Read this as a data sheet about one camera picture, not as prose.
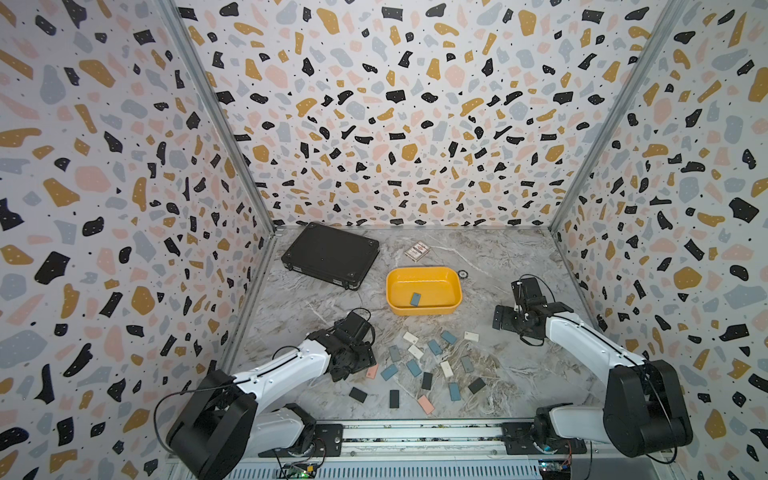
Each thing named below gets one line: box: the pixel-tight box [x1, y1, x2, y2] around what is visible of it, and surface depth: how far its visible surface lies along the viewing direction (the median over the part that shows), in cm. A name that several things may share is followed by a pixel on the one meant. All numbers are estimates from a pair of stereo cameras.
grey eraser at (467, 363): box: [460, 355, 475, 373], surface depth 89 cm
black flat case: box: [281, 222, 381, 290], surface depth 112 cm
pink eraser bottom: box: [417, 395, 435, 415], surface depth 81 cm
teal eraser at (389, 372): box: [380, 364, 399, 381], surface depth 87 cm
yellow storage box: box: [386, 266, 463, 316], surface depth 103 cm
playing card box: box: [404, 241, 431, 262], surface depth 115 cm
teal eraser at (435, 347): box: [427, 339, 443, 356], surface depth 92 cm
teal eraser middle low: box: [406, 359, 423, 377], surface depth 87 cm
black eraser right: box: [468, 377, 486, 395], surface depth 85 cm
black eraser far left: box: [349, 386, 368, 403], surface depth 83 cm
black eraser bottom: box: [389, 390, 400, 408], surface depth 82 cm
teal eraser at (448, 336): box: [440, 330, 457, 344], surface depth 94 cm
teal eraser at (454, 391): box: [448, 382, 461, 401], surface depth 84 cm
